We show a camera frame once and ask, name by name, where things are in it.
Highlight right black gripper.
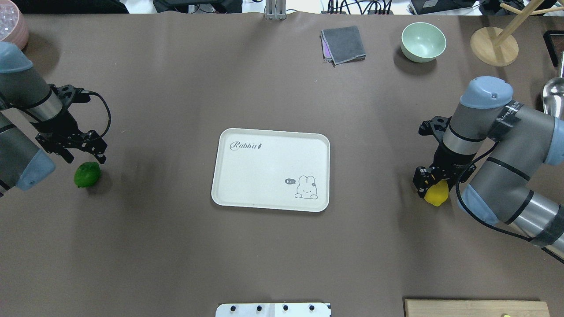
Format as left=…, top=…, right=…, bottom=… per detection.
left=413, top=116, right=476, bottom=194

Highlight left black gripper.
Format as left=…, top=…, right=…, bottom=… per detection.
left=32, top=84, right=108, bottom=164

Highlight yellow lemon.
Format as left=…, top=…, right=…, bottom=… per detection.
left=423, top=179, right=450, bottom=207

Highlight green lime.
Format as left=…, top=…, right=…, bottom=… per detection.
left=73, top=161, right=101, bottom=188

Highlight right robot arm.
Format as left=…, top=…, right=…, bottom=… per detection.
left=412, top=76, right=564, bottom=262

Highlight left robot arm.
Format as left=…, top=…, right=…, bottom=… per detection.
left=0, top=42, right=111, bottom=196

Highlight white rabbit tray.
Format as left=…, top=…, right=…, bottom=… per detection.
left=211, top=128, right=330, bottom=213

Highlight pink bowl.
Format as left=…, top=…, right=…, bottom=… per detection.
left=0, top=0, right=30, bottom=50

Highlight metal scoop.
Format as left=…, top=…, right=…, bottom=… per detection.
left=542, top=52, right=564, bottom=120

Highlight green bowl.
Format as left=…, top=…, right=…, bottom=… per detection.
left=401, top=22, right=447, bottom=63

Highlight wooden mug tree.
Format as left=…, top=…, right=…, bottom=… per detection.
left=471, top=0, right=564, bottom=67

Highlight wooden cutting board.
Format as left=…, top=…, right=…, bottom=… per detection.
left=404, top=299, right=550, bottom=317

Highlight grey folded cloth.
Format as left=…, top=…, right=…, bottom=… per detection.
left=320, top=26, right=366, bottom=66

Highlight aluminium frame post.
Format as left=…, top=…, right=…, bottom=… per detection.
left=264, top=0, right=287, bottom=20

